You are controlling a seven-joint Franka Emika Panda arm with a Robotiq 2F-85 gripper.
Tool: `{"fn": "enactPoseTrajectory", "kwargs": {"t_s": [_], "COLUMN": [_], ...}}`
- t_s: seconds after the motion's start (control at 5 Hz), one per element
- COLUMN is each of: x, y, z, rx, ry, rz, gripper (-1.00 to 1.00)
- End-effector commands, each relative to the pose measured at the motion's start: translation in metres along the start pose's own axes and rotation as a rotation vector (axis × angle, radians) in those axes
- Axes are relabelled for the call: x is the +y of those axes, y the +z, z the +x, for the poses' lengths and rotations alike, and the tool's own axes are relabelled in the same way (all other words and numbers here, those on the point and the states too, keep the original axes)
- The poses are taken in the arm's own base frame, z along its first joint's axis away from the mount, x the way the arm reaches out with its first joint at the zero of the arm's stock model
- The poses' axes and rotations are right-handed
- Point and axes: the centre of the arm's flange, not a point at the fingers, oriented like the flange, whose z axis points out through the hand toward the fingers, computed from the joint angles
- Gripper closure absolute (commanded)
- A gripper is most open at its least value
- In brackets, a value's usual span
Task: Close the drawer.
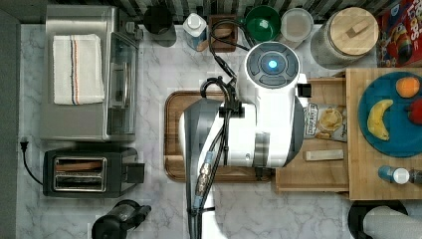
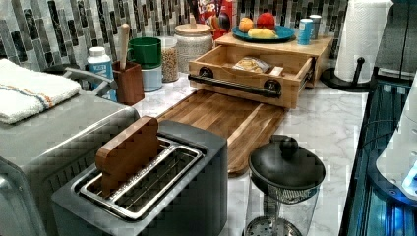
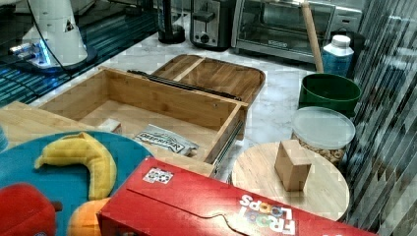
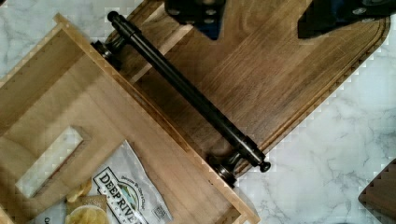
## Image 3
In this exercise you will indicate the bamboo drawer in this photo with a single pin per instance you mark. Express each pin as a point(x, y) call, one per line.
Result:
point(205, 119)

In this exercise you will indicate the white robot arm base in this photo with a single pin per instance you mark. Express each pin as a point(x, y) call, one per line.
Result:
point(54, 42)

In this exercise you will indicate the wooden serving tray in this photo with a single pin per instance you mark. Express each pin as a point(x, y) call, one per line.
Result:
point(241, 81)

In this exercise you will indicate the Deep River chip bag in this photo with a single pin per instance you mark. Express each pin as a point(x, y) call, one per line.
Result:
point(166, 139)

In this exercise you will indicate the black stand base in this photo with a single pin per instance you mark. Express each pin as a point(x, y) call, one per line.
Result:
point(170, 21)

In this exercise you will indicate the red Froot Loops box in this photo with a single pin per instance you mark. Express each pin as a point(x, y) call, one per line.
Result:
point(160, 199)

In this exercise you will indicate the small wooden block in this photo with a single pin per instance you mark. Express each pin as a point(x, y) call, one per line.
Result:
point(292, 165)

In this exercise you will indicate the stainless steel toaster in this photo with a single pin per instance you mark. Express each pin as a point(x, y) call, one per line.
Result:
point(211, 23)

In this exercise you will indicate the clear cereal container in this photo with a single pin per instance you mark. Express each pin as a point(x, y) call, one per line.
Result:
point(323, 131)

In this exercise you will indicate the green plastic bowl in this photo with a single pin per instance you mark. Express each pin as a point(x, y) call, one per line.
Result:
point(329, 91)

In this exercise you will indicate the silver toaster oven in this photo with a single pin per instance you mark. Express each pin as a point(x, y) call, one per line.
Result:
point(277, 27)

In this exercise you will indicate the yellow plush banana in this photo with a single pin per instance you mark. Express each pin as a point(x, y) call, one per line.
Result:
point(86, 150)

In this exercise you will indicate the round wooden board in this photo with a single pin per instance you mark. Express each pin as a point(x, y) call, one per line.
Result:
point(325, 193)

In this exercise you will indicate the blue bottle white cap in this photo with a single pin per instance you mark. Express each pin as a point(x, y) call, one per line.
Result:
point(337, 55)

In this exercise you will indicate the wooden rolling pin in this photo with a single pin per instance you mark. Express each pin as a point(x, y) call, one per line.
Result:
point(311, 32)

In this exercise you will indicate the blue round plate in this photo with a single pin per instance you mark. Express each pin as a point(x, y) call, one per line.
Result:
point(68, 185)

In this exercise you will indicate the orange plush fruit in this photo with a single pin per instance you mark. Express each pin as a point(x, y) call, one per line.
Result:
point(83, 221)

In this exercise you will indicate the red plush apple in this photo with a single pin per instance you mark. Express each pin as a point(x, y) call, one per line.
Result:
point(25, 211)

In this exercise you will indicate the dark metal drawer handle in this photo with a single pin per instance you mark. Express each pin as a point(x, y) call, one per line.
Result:
point(182, 85)

